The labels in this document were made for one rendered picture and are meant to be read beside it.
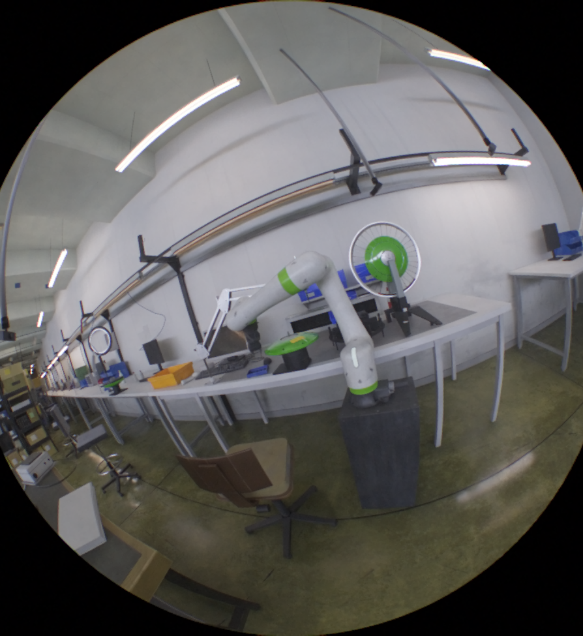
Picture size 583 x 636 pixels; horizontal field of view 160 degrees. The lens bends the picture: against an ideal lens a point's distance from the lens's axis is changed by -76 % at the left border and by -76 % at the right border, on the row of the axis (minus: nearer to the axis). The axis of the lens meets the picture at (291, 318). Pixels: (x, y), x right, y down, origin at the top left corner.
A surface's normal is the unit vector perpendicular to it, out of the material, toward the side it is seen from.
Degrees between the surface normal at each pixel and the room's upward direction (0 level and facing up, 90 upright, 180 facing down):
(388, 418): 90
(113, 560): 0
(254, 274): 90
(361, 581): 0
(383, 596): 0
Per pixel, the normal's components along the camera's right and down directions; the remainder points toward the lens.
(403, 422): -0.39, 0.22
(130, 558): -0.30, -0.95
